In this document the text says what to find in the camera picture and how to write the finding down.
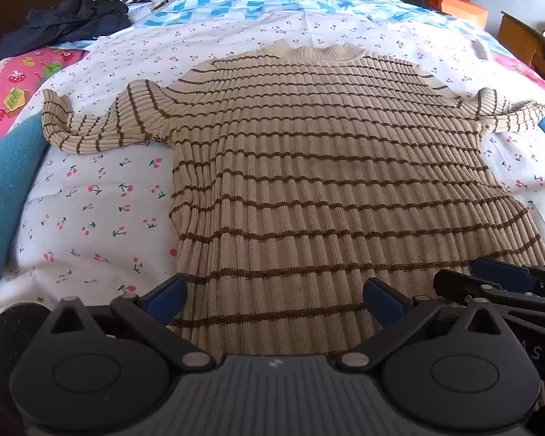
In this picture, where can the pink cartoon print blanket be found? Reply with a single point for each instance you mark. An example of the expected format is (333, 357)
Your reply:
(22, 86)

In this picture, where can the beige brown striped ribbed sweater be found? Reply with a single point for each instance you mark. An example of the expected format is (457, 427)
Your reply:
(327, 168)

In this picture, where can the blue white checked quilt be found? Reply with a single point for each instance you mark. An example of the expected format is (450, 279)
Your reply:
(254, 2)

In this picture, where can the orange box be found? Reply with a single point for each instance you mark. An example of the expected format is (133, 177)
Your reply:
(463, 9)

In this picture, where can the dark navy jacket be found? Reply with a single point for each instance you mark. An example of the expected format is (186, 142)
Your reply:
(68, 22)

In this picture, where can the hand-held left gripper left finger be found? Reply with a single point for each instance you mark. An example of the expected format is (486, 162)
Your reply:
(163, 297)

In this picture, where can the white cherry print bedsheet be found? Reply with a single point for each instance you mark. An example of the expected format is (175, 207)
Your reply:
(95, 218)

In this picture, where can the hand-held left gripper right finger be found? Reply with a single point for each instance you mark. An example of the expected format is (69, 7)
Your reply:
(386, 302)

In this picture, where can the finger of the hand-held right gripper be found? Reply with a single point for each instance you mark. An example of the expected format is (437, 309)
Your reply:
(522, 299)
(504, 270)

